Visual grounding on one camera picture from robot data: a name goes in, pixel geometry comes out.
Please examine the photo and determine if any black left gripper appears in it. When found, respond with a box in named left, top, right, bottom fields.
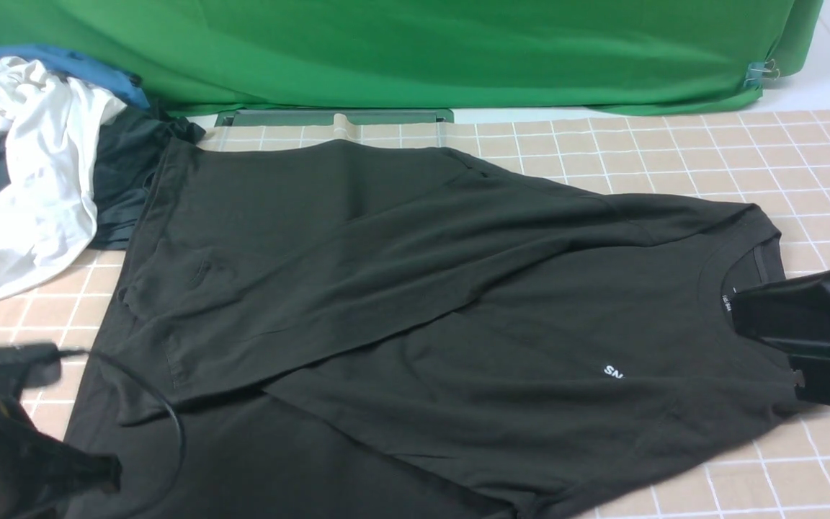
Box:
left=0, top=396, right=122, bottom=518

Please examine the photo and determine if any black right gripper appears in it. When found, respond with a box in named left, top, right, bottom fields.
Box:
left=731, top=270, right=830, bottom=405

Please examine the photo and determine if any dark gray long-sleeved shirt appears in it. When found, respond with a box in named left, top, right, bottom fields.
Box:
left=94, top=139, right=805, bottom=518

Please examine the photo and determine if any blue garment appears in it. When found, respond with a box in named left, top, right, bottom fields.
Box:
left=0, top=43, right=151, bottom=216

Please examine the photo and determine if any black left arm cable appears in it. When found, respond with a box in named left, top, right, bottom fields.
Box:
left=58, top=349, right=187, bottom=505

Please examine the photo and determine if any white crumpled shirt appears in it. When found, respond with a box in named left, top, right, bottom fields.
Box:
left=0, top=57, right=126, bottom=300

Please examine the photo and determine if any green backdrop cloth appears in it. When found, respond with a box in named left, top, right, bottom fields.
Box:
left=0, top=1, right=821, bottom=116

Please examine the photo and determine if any dark teal garment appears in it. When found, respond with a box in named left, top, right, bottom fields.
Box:
left=89, top=107, right=205, bottom=251

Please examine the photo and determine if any beige checkered tablecloth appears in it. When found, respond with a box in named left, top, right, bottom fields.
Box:
left=0, top=108, right=830, bottom=519

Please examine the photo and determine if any blue binder clip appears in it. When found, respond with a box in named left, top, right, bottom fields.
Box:
left=742, top=58, right=782, bottom=89

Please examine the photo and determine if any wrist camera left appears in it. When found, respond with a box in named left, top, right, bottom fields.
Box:
left=0, top=342, right=62, bottom=399

